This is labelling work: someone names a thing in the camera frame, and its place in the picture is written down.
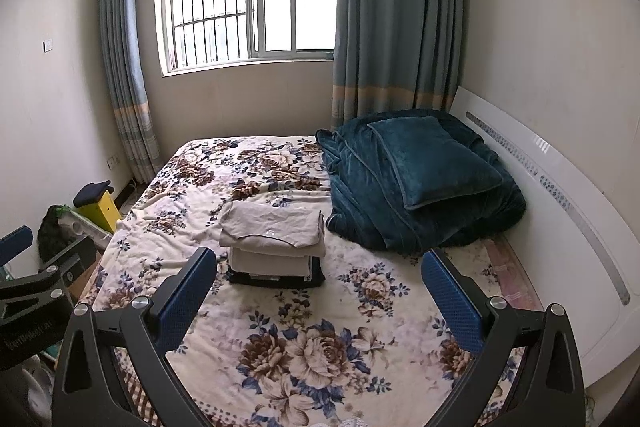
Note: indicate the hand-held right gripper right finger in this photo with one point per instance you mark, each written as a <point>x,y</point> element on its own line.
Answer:
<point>452,302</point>

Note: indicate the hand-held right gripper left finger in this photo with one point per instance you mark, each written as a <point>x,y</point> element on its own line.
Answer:
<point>182,302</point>

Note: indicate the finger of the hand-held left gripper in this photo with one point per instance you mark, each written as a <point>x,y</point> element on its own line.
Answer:
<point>15,243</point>
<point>50,277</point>

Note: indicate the beige long-sleeve shirt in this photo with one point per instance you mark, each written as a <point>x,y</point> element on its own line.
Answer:
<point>270,222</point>

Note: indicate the dark folded clothes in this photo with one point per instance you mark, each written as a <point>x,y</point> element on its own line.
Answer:
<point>315,274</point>

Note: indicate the cardboard box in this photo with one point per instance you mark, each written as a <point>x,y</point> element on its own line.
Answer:
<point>87,279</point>

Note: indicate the black bag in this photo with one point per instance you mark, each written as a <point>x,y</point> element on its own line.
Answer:
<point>52,234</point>

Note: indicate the pink mattress pad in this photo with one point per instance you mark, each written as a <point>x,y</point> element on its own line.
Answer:
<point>505,277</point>

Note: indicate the yellow box with dark cap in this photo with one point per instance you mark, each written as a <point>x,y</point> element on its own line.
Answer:
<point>106,214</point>

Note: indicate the white folded garment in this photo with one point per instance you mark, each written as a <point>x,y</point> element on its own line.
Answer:
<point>270,263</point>

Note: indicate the white bed headboard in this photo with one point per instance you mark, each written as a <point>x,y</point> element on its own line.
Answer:
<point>565,257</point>

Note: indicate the floral bedsheet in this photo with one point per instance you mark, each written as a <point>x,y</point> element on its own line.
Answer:
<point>300,347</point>

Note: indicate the teal plush blanket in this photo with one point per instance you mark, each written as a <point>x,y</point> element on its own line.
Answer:
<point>360,207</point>

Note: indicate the teal plush pillow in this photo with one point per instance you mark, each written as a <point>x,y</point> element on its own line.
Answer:
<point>435,162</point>

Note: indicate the blue striped curtain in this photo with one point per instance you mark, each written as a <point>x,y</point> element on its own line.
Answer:
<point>395,17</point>
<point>127,57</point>

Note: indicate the white wall outlet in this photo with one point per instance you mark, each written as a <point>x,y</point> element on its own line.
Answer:
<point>113,162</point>

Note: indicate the white wall switch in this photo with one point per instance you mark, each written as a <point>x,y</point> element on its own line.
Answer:
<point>48,45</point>

